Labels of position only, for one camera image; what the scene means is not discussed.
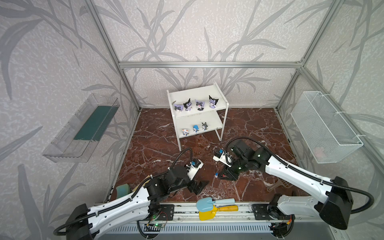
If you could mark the grey blue small figurine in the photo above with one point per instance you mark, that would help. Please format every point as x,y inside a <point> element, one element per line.
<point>204,126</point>

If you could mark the green circuit board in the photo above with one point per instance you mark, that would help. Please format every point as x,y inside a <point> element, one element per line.
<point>155,227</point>

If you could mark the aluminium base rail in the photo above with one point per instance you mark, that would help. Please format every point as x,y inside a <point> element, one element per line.
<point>282,207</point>

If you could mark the pink white small figurine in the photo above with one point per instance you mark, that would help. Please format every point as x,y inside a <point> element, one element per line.
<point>185,132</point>

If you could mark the pink item in basket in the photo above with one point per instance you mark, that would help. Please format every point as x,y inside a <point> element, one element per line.
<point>319,153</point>

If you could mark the black-headed purple figurine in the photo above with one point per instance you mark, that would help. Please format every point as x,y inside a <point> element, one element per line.
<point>188,105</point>

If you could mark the clear plastic wall tray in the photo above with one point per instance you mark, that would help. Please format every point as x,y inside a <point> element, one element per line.
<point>79,138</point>

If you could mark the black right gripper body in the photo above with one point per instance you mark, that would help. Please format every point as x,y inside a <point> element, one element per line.
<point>227,172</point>

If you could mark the light blue toy shovel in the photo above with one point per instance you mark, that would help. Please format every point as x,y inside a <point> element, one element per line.
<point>207,204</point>

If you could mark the white two-tier metal shelf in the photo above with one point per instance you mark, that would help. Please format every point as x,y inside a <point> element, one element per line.
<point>215,118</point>

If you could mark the white wire mesh basket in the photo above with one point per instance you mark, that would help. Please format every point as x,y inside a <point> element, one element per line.
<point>321,125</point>

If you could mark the black white red figurine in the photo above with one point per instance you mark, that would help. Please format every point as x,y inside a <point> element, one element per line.
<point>213,102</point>

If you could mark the black eared purple figurine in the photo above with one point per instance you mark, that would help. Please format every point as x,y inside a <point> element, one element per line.
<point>178,107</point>

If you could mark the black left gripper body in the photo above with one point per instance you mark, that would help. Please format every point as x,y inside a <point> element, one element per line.
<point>193,185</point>

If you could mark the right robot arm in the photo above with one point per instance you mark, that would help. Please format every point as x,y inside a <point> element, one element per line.
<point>332,200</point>

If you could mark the pale green plastic object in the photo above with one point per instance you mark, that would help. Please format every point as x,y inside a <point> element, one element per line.
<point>123,190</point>

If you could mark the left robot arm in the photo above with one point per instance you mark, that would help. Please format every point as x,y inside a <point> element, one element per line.
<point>86,223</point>

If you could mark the blue-capped small figurine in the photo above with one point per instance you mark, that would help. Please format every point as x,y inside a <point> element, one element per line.
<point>196,128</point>

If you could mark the yellow toy shovel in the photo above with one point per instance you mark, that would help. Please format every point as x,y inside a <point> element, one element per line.
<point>204,216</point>

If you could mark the brown plastic toy rake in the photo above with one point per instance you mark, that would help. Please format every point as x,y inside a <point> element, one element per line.
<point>279,183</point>

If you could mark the aluminium cage frame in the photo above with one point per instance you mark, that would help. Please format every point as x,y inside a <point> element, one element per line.
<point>298,66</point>

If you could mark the purple pale figurine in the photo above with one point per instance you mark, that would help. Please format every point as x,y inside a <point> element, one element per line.
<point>200,105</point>

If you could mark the yellow sponge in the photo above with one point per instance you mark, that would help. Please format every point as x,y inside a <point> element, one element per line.
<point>144,182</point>

